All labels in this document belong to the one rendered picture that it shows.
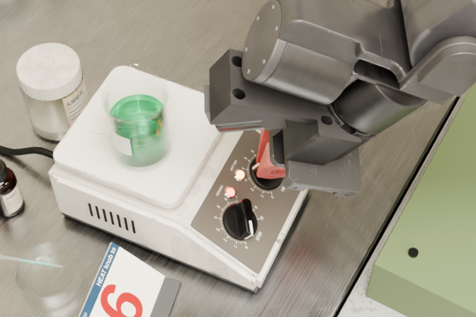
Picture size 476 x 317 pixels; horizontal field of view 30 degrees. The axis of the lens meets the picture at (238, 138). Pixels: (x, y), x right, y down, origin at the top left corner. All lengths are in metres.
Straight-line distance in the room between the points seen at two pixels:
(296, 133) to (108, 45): 0.35
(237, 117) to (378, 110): 0.10
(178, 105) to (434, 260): 0.25
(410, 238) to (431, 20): 0.25
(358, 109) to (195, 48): 0.36
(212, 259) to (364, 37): 0.26
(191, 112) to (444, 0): 0.29
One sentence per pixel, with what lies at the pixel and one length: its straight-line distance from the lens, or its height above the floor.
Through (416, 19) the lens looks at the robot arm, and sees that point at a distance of 0.57.
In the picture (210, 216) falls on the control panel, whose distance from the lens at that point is 0.74.
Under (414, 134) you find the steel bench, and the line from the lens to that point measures 0.89.
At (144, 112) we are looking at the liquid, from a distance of 0.72.
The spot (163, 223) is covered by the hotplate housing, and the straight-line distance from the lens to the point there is 0.74.
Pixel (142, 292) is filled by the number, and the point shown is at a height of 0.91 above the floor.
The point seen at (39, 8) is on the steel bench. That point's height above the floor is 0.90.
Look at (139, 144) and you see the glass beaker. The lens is 0.71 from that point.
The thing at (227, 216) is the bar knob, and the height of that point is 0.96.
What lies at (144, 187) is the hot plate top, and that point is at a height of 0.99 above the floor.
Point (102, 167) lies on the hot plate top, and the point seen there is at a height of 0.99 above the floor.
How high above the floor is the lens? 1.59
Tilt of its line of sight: 52 degrees down
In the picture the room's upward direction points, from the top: straight up
